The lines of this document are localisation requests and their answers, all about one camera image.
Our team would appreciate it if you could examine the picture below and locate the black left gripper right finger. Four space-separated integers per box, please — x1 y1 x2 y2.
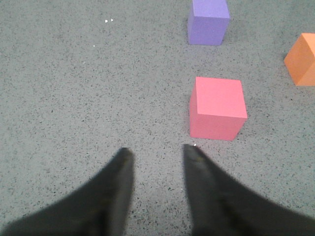
183 144 315 236

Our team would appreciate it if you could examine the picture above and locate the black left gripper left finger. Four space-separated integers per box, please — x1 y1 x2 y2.
1 148 134 236

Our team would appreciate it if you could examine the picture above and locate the orange foam cube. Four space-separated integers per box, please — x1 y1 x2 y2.
284 33 315 86

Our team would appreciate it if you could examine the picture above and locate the red foam cube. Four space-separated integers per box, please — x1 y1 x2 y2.
189 77 248 141

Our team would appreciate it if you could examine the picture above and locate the purple foam cube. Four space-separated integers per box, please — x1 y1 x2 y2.
187 0 230 46

